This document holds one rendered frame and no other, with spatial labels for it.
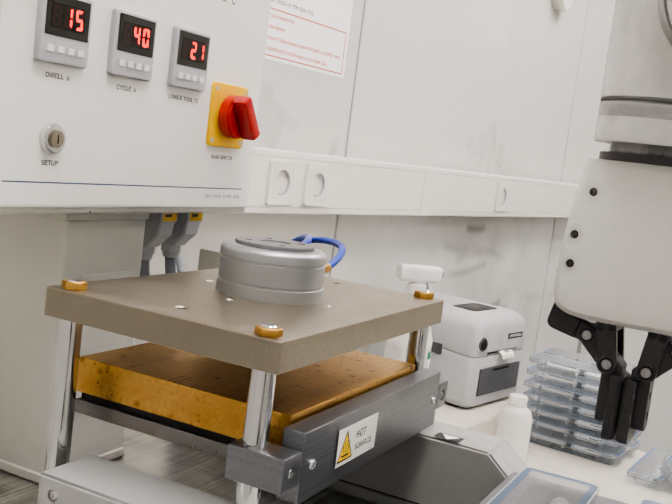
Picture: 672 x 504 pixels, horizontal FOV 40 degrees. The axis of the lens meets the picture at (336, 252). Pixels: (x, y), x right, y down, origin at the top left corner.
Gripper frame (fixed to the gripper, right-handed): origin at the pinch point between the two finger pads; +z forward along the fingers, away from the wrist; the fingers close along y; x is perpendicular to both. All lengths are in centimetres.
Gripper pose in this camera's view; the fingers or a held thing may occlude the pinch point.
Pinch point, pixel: (622, 406)
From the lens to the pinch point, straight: 60.5
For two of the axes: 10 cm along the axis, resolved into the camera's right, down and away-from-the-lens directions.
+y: -8.8, -1.6, 4.6
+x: -4.7, 0.4, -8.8
